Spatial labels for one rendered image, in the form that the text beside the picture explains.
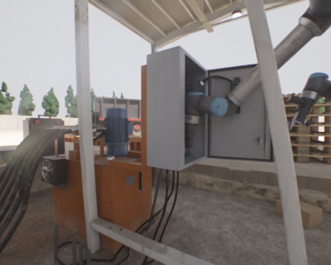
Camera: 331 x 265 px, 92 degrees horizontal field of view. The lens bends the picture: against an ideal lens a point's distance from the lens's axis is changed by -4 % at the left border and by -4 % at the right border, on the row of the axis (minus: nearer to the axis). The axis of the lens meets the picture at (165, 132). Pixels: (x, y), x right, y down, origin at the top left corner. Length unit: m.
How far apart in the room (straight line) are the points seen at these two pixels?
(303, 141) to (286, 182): 2.41
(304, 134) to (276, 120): 2.44
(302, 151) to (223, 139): 2.05
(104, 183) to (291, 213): 1.02
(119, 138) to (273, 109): 1.20
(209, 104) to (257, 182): 1.63
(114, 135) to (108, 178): 0.45
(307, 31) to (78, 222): 1.80
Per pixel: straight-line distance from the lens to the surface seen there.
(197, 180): 2.48
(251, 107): 1.17
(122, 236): 1.13
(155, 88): 0.90
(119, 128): 1.50
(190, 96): 0.90
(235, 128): 1.17
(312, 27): 0.95
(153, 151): 0.89
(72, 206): 1.61
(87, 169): 1.19
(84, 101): 1.15
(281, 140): 0.62
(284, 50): 0.94
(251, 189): 2.32
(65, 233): 1.74
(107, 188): 1.23
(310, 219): 1.96
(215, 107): 0.82
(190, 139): 0.94
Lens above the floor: 0.86
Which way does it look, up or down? 2 degrees down
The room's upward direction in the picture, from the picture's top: straight up
